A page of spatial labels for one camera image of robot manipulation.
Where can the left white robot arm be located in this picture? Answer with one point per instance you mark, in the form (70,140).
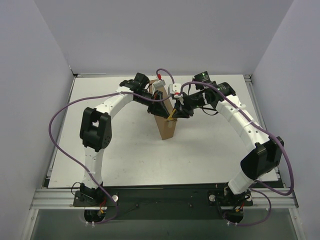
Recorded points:
(96,124)

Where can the brown cardboard express box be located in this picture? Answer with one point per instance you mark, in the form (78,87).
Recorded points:
(166,127)

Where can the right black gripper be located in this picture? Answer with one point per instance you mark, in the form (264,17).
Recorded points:
(183,105)

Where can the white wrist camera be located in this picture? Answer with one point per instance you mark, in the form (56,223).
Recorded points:
(174,90)
(157,84)

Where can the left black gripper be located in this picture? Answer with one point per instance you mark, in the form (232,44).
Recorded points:
(155,106)

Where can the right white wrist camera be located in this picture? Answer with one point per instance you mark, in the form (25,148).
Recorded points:
(174,90)

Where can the aluminium front rail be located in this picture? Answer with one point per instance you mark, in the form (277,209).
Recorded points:
(134,196)

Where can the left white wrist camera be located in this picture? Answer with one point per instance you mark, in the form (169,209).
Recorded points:
(157,84)

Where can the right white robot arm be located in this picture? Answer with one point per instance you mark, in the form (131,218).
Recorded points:
(264,150)

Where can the yellow utility knife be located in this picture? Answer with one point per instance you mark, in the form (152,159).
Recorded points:
(171,116)

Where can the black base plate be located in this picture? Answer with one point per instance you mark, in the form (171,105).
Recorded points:
(175,212)

